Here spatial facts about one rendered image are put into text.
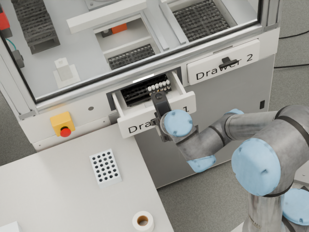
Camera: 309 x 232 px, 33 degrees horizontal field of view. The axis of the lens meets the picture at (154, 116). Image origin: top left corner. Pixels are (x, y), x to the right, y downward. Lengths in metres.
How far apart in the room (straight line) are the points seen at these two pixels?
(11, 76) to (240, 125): 0.74
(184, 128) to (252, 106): 0.93
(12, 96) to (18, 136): 1.28
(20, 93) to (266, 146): 0.93
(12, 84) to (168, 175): 1.08
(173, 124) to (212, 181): 1.27
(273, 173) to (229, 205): 1.53
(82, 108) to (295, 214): 0.85
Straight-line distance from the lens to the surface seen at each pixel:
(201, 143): 1.48
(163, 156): 2.36
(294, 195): 1.53
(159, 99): 1.65
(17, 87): 1.74
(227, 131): 1.48
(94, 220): 1.82
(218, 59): 1.94
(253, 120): 1.36
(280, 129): 1.13
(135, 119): 1.81
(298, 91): 3.01
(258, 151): 1.10
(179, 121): 1.44
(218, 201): 2.63
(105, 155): 1.88
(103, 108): 1.93
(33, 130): 1.93
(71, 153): 1.96
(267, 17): 1.94
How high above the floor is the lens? 2.39
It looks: 55 degrees down
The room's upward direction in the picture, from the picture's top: 11 degrees counter-clockwise
